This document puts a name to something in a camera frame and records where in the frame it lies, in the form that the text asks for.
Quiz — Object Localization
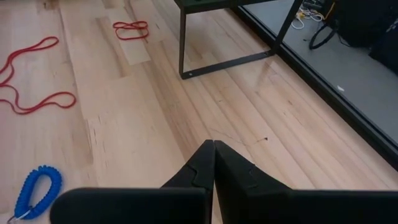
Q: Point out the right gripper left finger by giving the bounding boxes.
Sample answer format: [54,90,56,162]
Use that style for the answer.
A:
[49,139,215,224]

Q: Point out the white yellow floor cables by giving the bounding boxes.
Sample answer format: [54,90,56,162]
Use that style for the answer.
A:
[290,6,326,30]

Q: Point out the red rubber band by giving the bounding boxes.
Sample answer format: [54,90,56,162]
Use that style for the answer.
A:
[0,36,60,88]
[112,20,150,41]
[0,82,77,115]

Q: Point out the black perforated metal shelf riser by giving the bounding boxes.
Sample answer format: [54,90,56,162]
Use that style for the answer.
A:
[173,0,304,80]

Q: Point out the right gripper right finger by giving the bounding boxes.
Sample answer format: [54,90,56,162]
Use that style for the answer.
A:
[214,140,398,224]

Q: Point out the black computer tower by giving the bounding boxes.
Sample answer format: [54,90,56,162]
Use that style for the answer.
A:
[334,0,398,47]

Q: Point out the blue coil wristband keychain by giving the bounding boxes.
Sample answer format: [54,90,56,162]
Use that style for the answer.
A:
[6,164,63,223]

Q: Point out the black coiled floor cable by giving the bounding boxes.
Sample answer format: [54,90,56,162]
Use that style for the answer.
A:
[308,23,338,50]

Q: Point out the black aluminium rig frame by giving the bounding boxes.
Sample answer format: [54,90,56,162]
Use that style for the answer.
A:
[229,0,398,171]

